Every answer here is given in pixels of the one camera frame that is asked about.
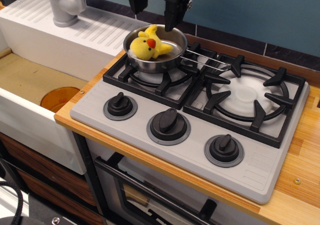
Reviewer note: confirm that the yellow stuffed duck toy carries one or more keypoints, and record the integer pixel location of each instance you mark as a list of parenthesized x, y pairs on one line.
[(147, 45)]

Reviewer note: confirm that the stainless steel pan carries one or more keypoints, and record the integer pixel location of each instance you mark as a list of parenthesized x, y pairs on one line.
[(167, 62)]

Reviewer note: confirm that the black left burner grate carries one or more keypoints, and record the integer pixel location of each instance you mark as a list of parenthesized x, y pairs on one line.
[(171, 88)]

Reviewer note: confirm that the black burner grate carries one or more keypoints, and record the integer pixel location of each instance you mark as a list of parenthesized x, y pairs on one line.
[(288, 94), (171, 88)]

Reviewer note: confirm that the grey toy faucet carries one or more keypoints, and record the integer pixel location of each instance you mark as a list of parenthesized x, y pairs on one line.
[(65, 12)]

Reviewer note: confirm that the black left stove knob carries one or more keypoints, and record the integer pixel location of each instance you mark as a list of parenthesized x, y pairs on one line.
[(120, 107)]

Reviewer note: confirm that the black stove knob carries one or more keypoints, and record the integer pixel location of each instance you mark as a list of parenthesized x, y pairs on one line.
[(168, 128), (120, 107), (224, 151)]

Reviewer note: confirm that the white right burner cap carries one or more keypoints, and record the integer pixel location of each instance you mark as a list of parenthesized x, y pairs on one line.
[(244, 92)]

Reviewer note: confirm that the black middle stove knob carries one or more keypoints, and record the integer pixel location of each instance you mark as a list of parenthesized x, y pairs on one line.
[(168, 128)]

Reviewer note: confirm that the white toy sink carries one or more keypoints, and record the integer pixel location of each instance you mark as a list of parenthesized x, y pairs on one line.
[(37, 57)]

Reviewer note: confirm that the grey toy stove top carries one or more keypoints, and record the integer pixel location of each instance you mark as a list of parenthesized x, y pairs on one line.
[(254, 178)]

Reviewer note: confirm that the orange plastic drain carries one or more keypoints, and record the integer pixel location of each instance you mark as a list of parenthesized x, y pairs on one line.
[(57, 98)]

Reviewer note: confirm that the black right stove knob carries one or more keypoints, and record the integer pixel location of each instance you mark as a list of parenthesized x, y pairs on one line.
[(224, 151)]

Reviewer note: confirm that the black right burner grate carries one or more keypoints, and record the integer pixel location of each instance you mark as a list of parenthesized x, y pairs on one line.
[(288, 94)]

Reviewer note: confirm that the wooden drawer front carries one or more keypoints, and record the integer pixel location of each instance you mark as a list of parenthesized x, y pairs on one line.
[(49, 181)]

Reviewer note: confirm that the oven door with handle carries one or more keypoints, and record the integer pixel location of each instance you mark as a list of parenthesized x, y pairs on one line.
[(111, 167)]

